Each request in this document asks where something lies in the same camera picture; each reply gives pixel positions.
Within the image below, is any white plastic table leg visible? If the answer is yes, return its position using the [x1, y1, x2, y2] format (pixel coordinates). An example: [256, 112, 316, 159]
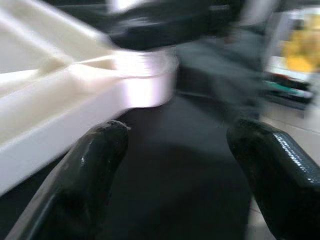
[113, 47, 180, 79]

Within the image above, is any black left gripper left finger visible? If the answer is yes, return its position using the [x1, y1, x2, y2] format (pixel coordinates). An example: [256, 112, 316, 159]
[4, 120, 130, 240]

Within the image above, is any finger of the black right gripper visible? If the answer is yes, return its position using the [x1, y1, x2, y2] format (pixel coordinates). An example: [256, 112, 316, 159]
[107, 2, 211, 51]

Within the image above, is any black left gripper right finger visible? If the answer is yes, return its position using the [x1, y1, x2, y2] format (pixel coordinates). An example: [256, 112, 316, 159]
[226, 119, 320, 240]

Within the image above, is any white plastic table top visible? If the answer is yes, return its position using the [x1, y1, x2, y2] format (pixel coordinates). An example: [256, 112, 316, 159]
[0, 0, 176, 198]

